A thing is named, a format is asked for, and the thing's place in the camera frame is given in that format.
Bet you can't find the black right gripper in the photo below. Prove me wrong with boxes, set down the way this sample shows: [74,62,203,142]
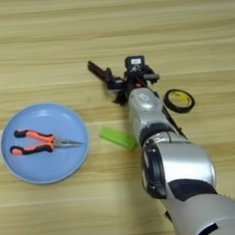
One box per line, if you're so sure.
[103,64,161,99]

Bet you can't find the black hex key set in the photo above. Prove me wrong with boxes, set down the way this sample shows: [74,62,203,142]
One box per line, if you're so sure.
[86,57,130,109]

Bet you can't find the black yellow tape roll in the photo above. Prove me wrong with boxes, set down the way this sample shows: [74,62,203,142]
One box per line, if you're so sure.
[162,87,197,116]

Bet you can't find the green rectangular block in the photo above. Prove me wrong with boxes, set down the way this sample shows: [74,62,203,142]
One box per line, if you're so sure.
[99,123,138,153]

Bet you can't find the orange black needle-nose pliers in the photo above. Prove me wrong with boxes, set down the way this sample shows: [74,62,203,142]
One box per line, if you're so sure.
[8,124,86,157]

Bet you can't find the blue round plate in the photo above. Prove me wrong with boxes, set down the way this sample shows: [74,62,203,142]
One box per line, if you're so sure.
[0,99,94,188]

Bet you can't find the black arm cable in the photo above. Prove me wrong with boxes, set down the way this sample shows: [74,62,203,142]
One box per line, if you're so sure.
[159,101,189,141]

